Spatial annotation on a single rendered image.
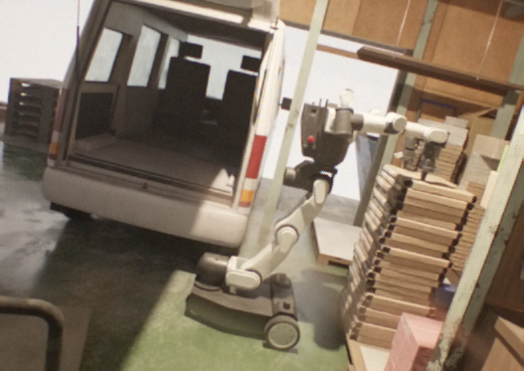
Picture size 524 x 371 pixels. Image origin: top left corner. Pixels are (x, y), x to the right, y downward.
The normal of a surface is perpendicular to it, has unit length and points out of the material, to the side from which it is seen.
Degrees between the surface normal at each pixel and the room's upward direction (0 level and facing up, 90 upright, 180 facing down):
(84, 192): 87
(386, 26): 90
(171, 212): 86
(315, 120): 90
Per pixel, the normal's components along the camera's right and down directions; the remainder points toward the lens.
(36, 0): -0.07, 0.20
